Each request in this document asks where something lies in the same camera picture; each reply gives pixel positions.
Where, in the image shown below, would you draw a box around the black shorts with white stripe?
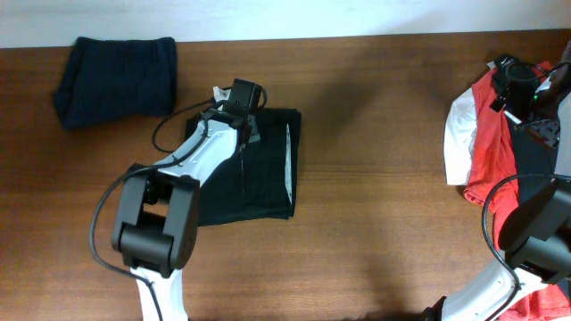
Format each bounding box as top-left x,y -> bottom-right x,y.
198,109 -> 302,226

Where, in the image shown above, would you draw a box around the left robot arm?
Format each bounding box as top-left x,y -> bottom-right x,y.
112,78 -> 267,320

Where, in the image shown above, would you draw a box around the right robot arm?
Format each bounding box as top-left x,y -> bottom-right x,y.
422,54 -> 570,320

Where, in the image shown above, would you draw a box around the black garment under right gripper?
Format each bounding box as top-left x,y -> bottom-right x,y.
503,111 -> 561,206

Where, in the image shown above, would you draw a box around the white garment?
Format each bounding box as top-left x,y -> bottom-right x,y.
443,88 -> 477,185

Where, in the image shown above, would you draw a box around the red garment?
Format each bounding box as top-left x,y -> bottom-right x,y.
463,68 -> 570,321

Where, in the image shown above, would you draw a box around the folded navy blue garment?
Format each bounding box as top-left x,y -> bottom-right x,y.
52,37 -> 178,130

